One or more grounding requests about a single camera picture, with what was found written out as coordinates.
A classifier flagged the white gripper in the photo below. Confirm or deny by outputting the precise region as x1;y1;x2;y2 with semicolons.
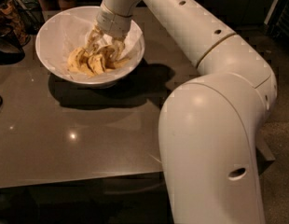
85;4;131;62

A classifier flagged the yellow banana with brown stripe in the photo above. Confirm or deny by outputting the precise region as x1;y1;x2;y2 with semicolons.
98;45;115;65

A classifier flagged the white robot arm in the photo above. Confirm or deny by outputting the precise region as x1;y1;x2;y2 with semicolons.
97;0;277;224

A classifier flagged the middle yellow banana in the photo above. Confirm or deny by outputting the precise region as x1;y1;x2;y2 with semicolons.
88;54;105;75

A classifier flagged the left yellow banana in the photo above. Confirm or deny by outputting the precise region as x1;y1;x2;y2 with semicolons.
67;47;89;73

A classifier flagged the white bowl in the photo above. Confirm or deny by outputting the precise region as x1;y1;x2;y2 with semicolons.
35;7;145;89

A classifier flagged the white paper liner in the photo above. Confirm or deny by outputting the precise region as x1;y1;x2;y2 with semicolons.
59;16;145;86

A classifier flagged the black kettle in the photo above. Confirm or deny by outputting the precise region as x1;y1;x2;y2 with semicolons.
0;25;25;64

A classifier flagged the patterned brown jar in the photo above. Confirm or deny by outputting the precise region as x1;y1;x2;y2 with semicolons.
0;0;30;46

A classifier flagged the black wire rack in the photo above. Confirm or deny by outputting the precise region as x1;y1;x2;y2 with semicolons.
14;0;45;35

